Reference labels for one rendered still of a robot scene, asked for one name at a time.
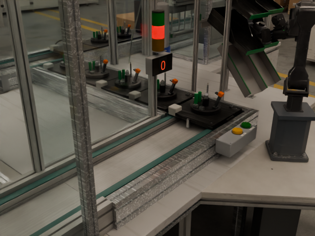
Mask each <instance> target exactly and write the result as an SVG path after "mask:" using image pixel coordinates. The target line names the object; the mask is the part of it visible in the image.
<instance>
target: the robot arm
mask: <svg viewBox="0 0 315 236"><path fill-rule="evenodd" d="M271 21H272V24H273V25H275V27H273V30H271V31H270V29H268V28H267V29H262V30H261V33H260V34H257V37H259V38H261V39H262V43H267V42H270V41H271V40H272V38H274V39H275V40H279V39H282V40H283V39H289V38H295V42H297V45H296V52H295V59H294V65H293V67H292V68H291V69H290V70H289V72H288V77H286V79H285V80H284V88H283V94H284V95H285V96H288V97H287V102H286V104H284V105H283V106H284V108H285V110H286V111H287V112H304V110H303V109H302V107H301V106H302V101H303V97H308V94H309V79H308V73H307V71H306V69H305V67H306V60H307V54H308V46H309V40H310V33H311V29H312V27H313V26H314V25H315V3H314V2H313V1H311V0H301V1H299V2H298V3H296V5H295V8H291V9H290V15H289V19H288V20H287V22H285V18H284V16H283V14H278V15H276V16H273V17H272V19H271ZM287 89H297V90H305V91H294V90H287Z"/></svg>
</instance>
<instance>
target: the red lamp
mask: <svg viewBox="0 0 315 236"><path fill-rule="evenodd" d="M164 37H165V26H152V38H153V39H163V38H164Z"/></svg>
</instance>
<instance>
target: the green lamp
mask: <svg viewBox="0 0 315 236"><path fill-rule="evenodd" d="M164 25H165V13H153V12H152V26H164Z"/></svg>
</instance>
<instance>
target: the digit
mask: <svg viewBox="0 0 315 236"><path fill-rule="evenodd" d="M166 70H167V56H166V57H163V58H160V59H159V73H161V72H164V71H166Z"/></svg>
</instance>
